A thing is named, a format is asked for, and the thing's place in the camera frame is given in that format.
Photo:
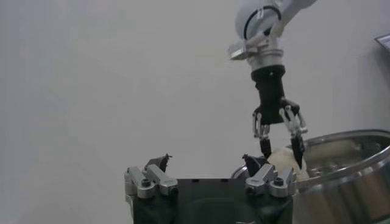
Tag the white steamed baozi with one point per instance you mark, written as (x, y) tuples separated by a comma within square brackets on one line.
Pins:
[(285, 161)]

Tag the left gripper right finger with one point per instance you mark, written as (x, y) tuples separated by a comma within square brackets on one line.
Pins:
[(262, 178)]

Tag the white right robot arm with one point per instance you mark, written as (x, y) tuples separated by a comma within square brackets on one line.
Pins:
[(259, 18)]

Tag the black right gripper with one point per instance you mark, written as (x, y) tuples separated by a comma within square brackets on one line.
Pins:
[(269, 91)]

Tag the grey open laptop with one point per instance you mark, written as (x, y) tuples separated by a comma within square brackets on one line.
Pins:
[(385, 41)]

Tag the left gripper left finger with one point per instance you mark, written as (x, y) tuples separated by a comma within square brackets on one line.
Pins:
[(158, 179)]

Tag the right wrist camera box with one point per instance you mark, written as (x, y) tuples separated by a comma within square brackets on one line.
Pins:
[(239, 51)]

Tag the stainless steel steamer basket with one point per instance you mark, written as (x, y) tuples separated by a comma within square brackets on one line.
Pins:
[(350, 182)]

